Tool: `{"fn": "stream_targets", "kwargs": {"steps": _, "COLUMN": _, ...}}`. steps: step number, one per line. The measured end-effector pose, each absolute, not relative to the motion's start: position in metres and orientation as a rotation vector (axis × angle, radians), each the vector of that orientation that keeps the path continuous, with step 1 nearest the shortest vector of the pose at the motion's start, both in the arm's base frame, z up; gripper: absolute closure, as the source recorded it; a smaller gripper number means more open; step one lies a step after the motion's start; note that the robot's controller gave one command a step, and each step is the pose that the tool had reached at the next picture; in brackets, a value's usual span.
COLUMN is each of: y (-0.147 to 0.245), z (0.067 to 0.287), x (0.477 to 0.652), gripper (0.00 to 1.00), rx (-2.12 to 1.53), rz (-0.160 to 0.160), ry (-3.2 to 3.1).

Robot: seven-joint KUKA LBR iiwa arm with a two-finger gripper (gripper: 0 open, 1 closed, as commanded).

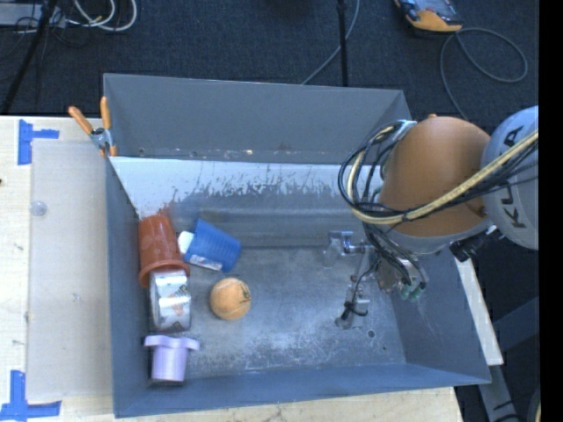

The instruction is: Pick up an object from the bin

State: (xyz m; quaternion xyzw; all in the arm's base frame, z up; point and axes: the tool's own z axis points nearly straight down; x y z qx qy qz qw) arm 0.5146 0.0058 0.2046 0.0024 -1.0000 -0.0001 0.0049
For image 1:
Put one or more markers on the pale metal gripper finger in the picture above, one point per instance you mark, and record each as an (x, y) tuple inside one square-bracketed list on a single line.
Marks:
[(339, 242), (352, 315)]

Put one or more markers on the grey metal bin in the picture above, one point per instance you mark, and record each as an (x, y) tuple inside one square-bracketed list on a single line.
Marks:
[(299, 315)]

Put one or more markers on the orange ball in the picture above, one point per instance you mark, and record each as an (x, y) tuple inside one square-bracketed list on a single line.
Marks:
[(229, 299)]

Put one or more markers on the blue ribbed plastic cup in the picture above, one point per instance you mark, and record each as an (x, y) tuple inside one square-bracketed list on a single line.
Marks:
[(215, 244)]

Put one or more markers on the white plastic piece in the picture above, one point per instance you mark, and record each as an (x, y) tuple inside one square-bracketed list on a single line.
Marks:
[(186, 241)]

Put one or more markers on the red-brown plastic cup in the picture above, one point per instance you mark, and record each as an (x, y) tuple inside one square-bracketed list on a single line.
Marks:
[(157, 244)]

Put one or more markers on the lilac flanged cylinder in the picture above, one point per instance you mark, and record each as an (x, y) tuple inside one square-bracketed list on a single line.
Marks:
[(169, 361)]

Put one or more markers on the pale wood flat board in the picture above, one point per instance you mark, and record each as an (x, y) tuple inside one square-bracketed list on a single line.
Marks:
[(66, 257)]

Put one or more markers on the black cylinder on white bracket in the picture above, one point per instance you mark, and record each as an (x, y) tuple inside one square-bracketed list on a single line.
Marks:
[(468, 246)]

